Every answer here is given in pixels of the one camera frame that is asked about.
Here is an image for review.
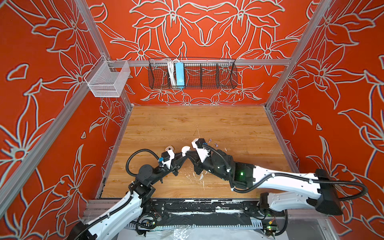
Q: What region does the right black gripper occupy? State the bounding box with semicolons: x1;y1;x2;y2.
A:
183;150;231;182

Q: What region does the white round charging case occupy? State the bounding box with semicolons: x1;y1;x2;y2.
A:
182;146;191;157

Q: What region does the cream earbud charging case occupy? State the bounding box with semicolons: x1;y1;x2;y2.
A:
165;146;175;151

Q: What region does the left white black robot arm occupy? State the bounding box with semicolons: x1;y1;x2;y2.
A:
68;146;194;240

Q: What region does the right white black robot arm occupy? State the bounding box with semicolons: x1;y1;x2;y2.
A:
182;148;368;216

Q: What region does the light blue power strip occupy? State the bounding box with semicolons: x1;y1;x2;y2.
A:
175;62;185;89

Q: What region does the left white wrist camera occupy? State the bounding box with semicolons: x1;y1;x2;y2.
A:
158;149;175;170

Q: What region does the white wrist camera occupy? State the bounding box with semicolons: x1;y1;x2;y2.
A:
192;138;210;163
158;149;175;170

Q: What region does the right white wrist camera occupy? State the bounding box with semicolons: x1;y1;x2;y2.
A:
192;138;210;163

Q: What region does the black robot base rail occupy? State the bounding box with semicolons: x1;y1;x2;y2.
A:
131;197;286;232

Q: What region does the black wire wall basket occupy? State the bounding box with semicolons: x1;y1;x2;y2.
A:
148;57;238;90

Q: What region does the white coiled cable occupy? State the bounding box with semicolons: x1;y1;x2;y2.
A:
166;59;178;87

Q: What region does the clear plastic wall bin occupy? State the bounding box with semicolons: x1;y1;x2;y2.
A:
85;57;131;98

